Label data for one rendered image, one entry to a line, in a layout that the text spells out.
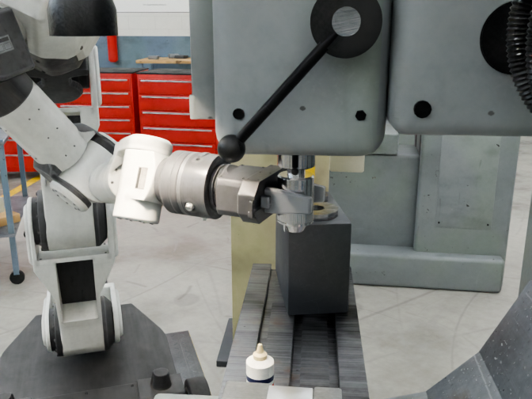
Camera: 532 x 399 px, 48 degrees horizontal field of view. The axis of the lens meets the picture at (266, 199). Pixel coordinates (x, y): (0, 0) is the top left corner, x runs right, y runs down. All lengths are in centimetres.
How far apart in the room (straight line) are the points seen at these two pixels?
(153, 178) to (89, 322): 82
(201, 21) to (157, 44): 933
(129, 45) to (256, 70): 955
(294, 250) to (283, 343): 17
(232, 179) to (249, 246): 190
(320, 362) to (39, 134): 59
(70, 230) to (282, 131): 84
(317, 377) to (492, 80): 57
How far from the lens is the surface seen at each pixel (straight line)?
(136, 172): 85
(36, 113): 103
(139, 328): 189
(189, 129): 540
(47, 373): 174
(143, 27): 1012
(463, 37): 64
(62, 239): 142
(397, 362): 283
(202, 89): 74
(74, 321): 159
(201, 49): 74
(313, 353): 108
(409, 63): 63
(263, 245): 265
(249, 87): 65
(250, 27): 65
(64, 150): 107
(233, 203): 76
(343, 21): 61
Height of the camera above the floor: 146
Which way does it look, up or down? 17 degrees down
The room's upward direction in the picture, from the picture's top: straight up
